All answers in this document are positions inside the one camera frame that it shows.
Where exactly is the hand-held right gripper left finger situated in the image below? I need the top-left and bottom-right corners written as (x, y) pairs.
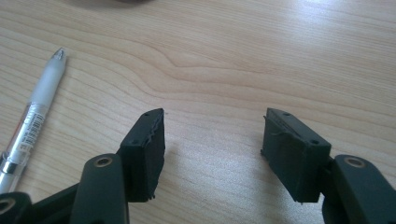
top-left (117, 107), bottom-right (166, 203)

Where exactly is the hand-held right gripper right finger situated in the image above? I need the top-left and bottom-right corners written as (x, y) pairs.
top-left (261, 107), bottom-right (332, 204)

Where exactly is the white gel pen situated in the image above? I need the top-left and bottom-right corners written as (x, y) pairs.
top-left (0, 47), bottom-right (68, 195)

